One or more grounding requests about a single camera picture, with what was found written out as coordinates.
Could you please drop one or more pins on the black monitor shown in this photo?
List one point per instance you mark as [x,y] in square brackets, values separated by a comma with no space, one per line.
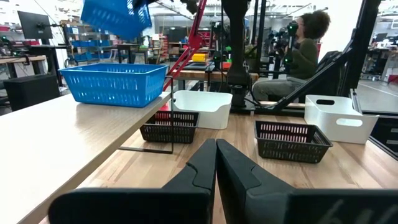
[34,25]

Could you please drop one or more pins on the black rig frame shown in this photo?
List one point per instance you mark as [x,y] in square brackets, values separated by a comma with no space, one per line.
[360,46]

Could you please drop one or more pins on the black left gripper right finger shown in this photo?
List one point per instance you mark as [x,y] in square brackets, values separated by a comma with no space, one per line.
[264,205]

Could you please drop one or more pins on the yellow roll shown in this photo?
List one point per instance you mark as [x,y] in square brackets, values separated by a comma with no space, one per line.
[199,58]

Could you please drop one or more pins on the white plastic bin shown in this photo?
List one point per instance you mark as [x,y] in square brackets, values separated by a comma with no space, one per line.
[205,105]
[320,124]

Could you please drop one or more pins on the black cabinet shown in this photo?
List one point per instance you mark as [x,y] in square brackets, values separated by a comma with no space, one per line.
[31,93]

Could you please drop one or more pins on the wooden background table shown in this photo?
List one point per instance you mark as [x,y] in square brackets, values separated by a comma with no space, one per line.
[199,74]

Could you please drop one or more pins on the black plastic basket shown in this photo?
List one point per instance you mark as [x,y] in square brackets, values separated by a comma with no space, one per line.
[289,152]
[168,133]

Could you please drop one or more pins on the rack with blue bins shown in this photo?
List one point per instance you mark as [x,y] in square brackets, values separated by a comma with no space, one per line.
[90,43]

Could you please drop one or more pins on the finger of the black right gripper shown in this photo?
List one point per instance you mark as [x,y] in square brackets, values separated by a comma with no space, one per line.
[143,3]

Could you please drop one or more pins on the blue plastic basket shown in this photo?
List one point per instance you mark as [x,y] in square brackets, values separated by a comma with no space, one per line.
[112,90]
[115,18]

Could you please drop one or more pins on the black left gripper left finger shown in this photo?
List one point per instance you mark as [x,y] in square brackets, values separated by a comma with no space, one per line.
[186,202]

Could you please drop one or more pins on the wooden desk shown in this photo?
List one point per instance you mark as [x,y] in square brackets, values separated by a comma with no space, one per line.
[18,59]

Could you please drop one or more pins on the person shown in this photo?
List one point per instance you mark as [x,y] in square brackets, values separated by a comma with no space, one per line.
[304,59]

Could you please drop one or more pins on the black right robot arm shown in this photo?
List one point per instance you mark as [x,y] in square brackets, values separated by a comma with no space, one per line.
[236,46]

